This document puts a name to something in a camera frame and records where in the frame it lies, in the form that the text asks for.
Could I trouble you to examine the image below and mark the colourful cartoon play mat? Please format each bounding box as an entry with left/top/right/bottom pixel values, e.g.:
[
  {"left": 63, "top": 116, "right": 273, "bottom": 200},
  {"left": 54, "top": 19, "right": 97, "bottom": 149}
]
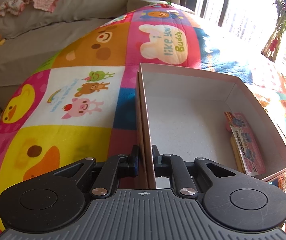
[{"left": 0, "top": 3, "right": 286, "bottom": 239}]

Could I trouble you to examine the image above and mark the pink floral cloth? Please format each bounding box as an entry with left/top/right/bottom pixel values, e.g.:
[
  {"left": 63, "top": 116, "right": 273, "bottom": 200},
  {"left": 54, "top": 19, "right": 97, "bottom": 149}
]
[{"left": 0, "top": 0, "right": 59, "bottom": 17}]

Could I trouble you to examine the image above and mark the pink Volcano snack packet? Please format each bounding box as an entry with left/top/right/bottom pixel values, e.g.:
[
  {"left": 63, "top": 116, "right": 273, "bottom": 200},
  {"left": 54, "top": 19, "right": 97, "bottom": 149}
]
[{"left": 224, "top": 112, "right": 266, "bottom": 176}]

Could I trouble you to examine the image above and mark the white cardboard box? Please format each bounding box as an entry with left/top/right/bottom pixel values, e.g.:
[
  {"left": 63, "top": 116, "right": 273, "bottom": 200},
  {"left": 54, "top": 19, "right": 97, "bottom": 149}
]
[{"left": 136, "top": 63, "right": 286, "bottom": 189}]

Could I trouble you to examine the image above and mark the beige sofa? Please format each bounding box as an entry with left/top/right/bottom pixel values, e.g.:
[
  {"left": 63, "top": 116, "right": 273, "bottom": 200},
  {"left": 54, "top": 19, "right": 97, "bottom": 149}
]
[{"left": 0, "top": 0, "right": 154, "bottom": 111}]

